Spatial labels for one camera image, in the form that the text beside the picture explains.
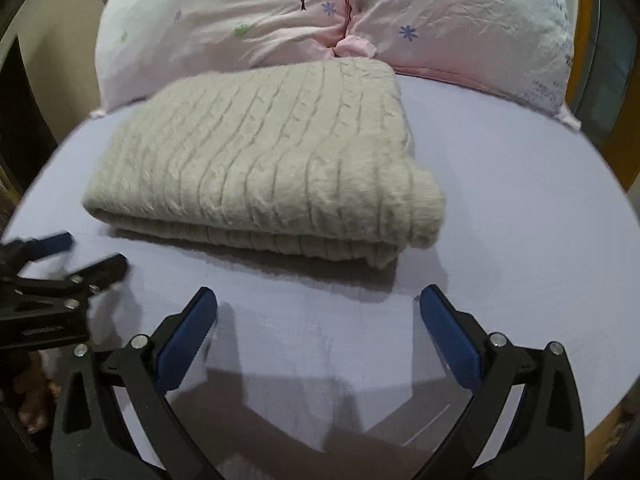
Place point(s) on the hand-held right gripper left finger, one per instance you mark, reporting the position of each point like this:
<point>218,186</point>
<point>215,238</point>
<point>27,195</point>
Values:
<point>184,342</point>

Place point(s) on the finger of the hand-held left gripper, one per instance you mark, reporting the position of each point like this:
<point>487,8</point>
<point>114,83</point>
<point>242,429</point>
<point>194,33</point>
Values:
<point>51,244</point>
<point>102,267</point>

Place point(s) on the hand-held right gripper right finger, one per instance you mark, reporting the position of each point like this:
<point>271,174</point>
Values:
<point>450,341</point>

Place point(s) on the beige knit blanket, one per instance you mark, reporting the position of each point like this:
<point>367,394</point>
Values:
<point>260,160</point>

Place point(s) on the person's left hand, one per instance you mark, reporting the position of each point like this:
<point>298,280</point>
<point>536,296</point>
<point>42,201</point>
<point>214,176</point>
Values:
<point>34,395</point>

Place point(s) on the dark wooden furniture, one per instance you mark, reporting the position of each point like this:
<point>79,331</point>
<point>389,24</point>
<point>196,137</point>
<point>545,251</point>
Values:
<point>22,120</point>

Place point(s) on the white floral pillow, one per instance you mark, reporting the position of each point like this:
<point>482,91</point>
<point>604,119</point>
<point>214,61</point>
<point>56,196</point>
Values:
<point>215,15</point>

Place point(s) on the pink floral pillow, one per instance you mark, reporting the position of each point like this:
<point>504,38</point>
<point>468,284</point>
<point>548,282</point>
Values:
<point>465,25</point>

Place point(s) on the yellow wooden bed frame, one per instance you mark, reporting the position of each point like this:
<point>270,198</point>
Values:
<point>607,85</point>

